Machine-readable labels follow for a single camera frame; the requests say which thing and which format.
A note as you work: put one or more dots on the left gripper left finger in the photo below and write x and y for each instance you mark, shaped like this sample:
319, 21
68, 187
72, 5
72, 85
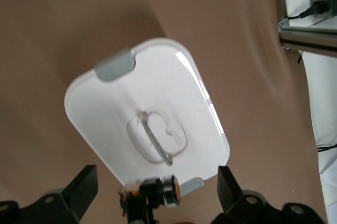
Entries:
79, 192

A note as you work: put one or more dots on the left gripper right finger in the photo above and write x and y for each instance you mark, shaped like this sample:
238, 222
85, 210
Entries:
231, 197

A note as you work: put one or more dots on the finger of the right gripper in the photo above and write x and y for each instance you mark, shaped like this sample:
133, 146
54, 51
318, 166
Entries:
140, 216

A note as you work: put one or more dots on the orange push-button switch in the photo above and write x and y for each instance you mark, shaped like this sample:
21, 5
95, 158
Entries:
172, 189

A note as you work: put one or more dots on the white lidded container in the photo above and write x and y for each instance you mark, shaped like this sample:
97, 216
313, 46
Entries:
105, 108

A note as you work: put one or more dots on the white side panel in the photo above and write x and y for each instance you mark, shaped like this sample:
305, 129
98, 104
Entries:
326, 103

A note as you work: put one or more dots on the aluminium table frame rail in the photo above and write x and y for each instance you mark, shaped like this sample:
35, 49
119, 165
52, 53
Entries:
308, 38

